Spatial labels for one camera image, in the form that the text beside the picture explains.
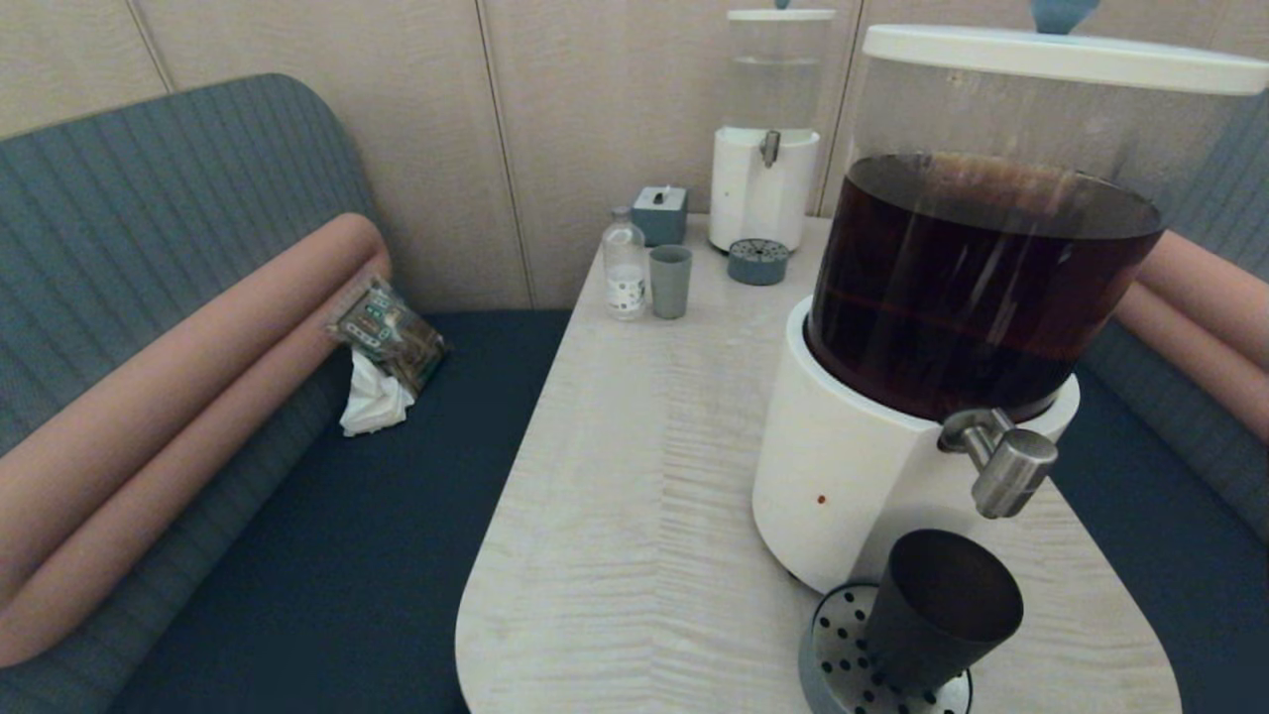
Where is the large white dispenser lid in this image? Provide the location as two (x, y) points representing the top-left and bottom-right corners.
(861, 0), (1269, 98)

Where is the large perforated drip tray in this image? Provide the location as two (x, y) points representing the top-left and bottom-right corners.
(798, 582), (974, 714)

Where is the black tapered cup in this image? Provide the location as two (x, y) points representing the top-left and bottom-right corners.
(861, 529), (1025, 695)

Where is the dark blue seat cushion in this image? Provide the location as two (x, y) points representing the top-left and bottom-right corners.
(1051, 367), (1269, 714)
(109, 309), (576, 714)

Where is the small white dispenser lid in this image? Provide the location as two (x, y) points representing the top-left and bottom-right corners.
(727, 0), (837, 24)

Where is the green snack packet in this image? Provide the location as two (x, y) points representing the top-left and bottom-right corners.
(325, 276), (449, 396)

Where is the grey-blue tissue box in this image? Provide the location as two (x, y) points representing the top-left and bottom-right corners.
(632, 185), (689, 247)

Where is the clear plastic bottle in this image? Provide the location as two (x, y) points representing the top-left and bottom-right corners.
(602, 206), (648, 321)

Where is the grey-blue plastic cup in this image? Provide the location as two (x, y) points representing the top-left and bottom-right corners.
(649, 245), (693, 320)

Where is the crumpled white tissue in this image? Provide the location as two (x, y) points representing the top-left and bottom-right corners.
(339, 347), (417, 438)

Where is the large dark tea dispenser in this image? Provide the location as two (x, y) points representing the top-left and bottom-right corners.
(750, 55), (1258, 604)

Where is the small perforated drip tray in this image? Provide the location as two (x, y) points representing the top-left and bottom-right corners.
(727, 238), (791, 287)

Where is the large metal dispenser tap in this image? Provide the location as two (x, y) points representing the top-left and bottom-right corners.
(937, 409), (1060, 520)

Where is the small clear water dispenser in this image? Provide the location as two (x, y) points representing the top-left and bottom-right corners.
(709, 18), (834, 254)

